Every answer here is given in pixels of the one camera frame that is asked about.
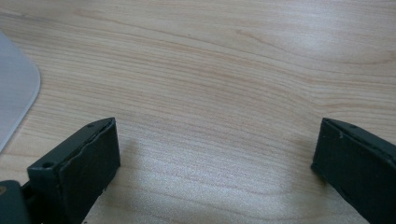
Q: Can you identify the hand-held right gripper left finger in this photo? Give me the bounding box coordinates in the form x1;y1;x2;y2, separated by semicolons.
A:
26;117;121;224

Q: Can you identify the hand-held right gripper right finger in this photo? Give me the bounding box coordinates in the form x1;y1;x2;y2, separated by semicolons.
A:
310;117;396;224

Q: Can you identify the white plastic cutting board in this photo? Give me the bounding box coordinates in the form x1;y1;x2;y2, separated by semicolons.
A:
0;31;42;153

